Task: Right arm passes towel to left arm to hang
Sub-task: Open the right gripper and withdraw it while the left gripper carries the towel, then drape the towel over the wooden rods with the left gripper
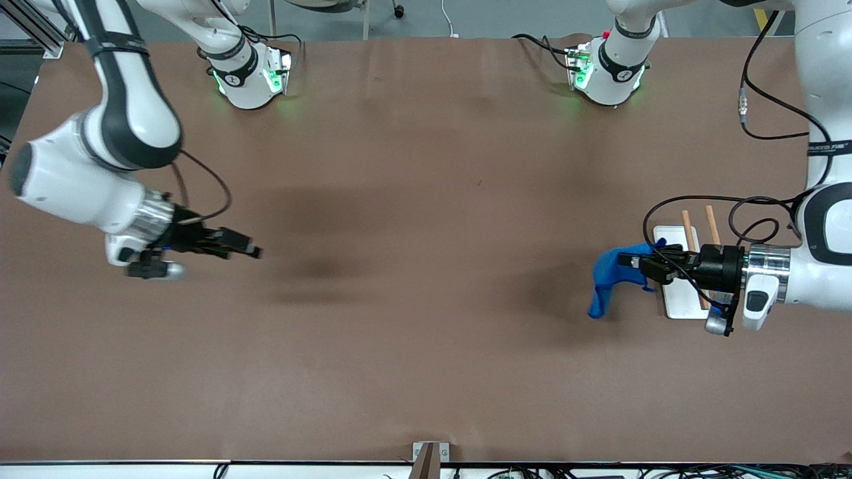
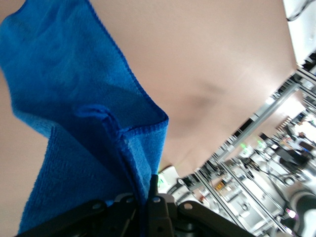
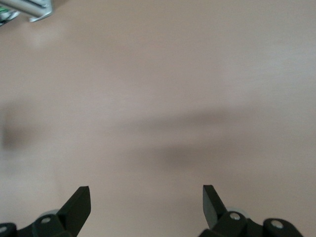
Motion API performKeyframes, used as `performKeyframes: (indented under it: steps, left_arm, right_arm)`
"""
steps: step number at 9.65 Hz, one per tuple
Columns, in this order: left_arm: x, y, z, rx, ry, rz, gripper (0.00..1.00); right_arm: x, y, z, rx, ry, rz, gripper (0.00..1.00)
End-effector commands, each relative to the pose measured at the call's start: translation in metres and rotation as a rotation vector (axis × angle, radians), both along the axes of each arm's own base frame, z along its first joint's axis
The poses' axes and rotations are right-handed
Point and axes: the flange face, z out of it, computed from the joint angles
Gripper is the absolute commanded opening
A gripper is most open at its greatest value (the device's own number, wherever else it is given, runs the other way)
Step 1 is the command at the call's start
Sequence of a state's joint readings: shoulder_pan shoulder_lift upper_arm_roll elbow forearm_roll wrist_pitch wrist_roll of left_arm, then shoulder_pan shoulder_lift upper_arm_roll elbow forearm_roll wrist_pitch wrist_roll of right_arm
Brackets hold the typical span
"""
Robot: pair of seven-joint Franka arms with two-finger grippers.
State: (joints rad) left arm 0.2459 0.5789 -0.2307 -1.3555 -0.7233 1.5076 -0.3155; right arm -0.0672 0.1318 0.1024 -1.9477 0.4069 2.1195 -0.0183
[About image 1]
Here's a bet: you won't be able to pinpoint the metal bracket with brown post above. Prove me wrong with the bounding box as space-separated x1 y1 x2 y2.
412 442 451 479

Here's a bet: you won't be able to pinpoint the black base cable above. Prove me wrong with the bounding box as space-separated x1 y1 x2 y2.
240 25 304 67
511 33 580 73

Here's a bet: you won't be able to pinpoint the black left base cable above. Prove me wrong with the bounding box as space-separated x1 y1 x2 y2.
511 33 580 73

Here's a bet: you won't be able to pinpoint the blue microfibre towel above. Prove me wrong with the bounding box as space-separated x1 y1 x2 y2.
588 238 668 320

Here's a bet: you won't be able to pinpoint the black right base cable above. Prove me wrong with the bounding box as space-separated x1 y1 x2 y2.
240 25 304 67

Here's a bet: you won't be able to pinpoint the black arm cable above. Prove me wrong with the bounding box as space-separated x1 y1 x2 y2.
642 10 833 297
170 150 233 224

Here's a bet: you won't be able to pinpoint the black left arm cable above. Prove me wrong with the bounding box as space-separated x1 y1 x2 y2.
642 10 833 297

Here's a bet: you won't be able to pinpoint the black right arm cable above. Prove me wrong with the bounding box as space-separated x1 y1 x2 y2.
170 150 233 224

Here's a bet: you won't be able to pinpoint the white towel rack wooden bars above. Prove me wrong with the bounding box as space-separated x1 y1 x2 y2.
652 205 733 321

